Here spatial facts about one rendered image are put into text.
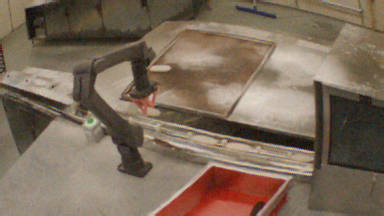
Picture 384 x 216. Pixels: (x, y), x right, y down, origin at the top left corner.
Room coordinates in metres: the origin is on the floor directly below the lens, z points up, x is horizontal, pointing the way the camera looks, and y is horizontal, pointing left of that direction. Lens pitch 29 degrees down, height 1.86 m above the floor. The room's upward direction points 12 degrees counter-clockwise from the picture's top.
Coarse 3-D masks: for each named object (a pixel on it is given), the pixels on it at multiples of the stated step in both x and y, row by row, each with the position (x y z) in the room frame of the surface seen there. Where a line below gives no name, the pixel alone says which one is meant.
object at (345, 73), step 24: (336, 48) 1.18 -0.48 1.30; (360, 48) 1.16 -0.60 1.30; (336, 72) 1.02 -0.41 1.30; (360, 72) 1.00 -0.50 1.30; (336, 96) 0.95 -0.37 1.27; (360, 96) 0.89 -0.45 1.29; (336, 168) 0.94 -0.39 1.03; (312, 192) 1.00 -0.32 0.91; (336, 192) 0.93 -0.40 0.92; (360, 192) 0.86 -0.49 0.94
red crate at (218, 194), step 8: (216, 192) 1.27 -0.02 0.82; (224, 192) 1.26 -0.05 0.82; (232, 192) 1.25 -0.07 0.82; (240, 192) 1.24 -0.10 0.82; (208, 200) 1.23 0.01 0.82; (216, 200) 1.22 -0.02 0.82; (224, 200) 1.21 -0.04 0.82; (232, 200) 1.20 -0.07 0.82; (240, 200) 1.19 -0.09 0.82; (248, 200) 1.18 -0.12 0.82; (256, 200) 1.16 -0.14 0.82; (264, 200) 1.15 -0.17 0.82; (192, 208) 1.20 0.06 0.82; (200, 208) 1.20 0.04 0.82; (208, 208) 1.19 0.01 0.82; (216, 208) 1.18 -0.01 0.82; (224, 208) 1.17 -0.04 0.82; (232, 208) 1.16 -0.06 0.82; (240, 208) 1.14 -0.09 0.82; (248, 208) 1.13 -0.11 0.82; (280, 208) 1.06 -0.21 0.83
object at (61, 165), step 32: (64, 128) 1.90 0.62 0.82; (32, 160) 1.65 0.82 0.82; (64, 160) 1.61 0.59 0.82; (96, 160) 1.59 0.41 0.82; (160, 160) 1.53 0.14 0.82; (0, 192) 1.39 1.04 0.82; (32, 192) 1.38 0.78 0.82; (64, 192) 1.37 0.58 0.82; (96, 192) 1.36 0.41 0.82; (128, 192) 1.35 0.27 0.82; (160, 192) 1.33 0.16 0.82; (288, 192) 1.15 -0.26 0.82
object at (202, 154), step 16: (16, 96) 2.46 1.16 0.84; (64, 112) 1.98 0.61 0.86; (80, 112) 1.94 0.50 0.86; (144, 144) 1.62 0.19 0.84; (160, 144) 1.57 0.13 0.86; (176, 144) 1.55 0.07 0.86; (192, 144) 1.53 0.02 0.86; (192, 160) 1.48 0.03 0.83; (208, 160) 1.44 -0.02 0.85; (224, 160) 1.40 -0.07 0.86; (240, 160) 1.37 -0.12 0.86; (256, 160) 1.35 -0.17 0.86; (272, 160) 1.32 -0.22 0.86; (304, 176) 1.17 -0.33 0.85
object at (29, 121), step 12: (24, 72) 2.95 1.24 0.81; (36, 72) 2.83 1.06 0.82; (48, 72) 2.73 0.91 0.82; (60, 72) 2.64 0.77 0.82; (0, 96) 2.74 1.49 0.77; (12, 108) 2.58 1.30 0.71; (24, 108) 2.39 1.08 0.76; (36, 108) 2.22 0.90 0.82; (12, 120) 2.64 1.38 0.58; (24, 120) 2.44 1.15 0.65; (36, 120) 2.28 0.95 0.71; (48, 120) 2.15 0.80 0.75; (12, 132) 2.72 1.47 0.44; (24, 132) 2.50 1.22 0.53; (36, 132) 2.33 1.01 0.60; (24, 144) 2.57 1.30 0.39
